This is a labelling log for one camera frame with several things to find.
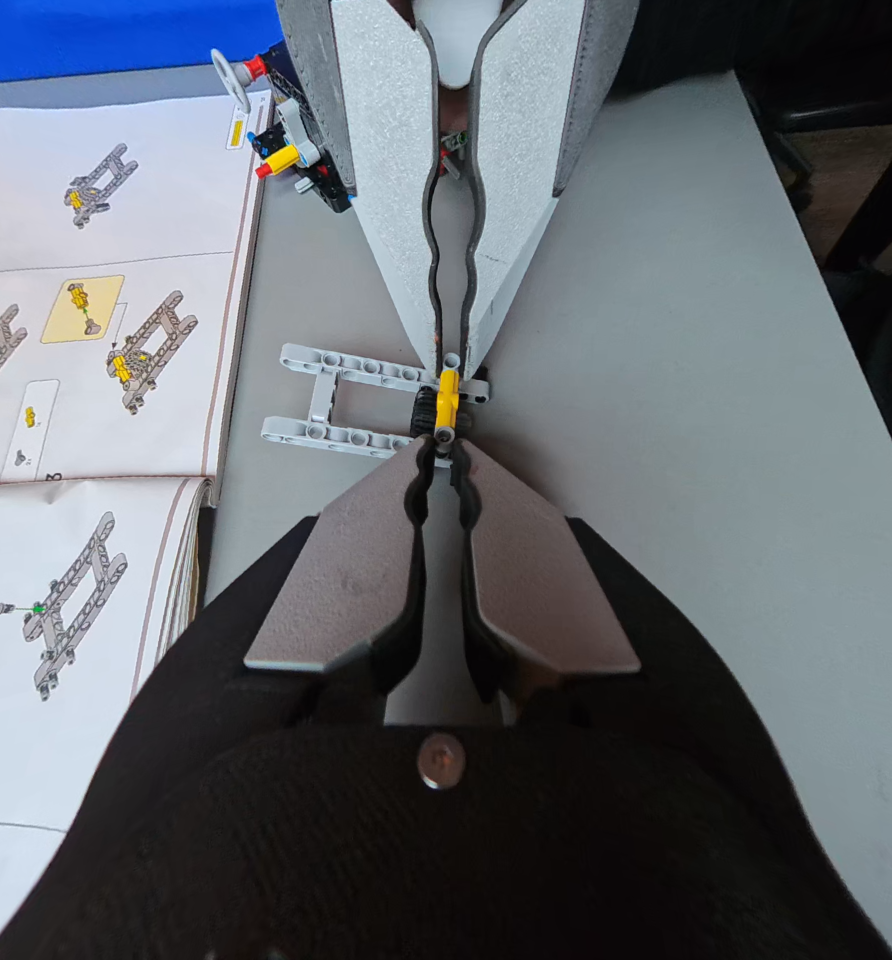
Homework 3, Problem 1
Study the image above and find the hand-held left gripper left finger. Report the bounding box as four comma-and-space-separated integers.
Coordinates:
242, 435, 438, 702

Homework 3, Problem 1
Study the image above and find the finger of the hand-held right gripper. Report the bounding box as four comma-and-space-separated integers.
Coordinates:
329, 0, 447, 376
458, 0, 593, 374

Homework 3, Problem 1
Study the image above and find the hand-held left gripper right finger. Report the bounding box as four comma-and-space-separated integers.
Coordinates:
449, 438, 643, 704

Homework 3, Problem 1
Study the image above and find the grey lego frame assembly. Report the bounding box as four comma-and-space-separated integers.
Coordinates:
260, 341, 492, 470

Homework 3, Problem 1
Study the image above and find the yellow lego axle connector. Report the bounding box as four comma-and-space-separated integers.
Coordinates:
432, 352, 463, 444

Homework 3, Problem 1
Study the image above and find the person's right forearm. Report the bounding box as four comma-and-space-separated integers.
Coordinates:
614, 0, 892, 102

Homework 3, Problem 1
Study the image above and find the lego car chassis assembly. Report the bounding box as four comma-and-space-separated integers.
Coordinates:
212, 48, 468, 216

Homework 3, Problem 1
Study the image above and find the lego instruction booklet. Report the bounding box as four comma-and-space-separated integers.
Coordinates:
0, 93, 276, 901

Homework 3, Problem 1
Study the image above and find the blue plastic bin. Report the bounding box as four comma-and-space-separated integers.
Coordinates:
0, 0, 289, 87

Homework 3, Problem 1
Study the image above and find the black office chair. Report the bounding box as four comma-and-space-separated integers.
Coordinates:
746, 71, 892, 271

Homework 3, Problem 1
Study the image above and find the person's dark clothing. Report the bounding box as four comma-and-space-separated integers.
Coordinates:
821, 262, 892, 519

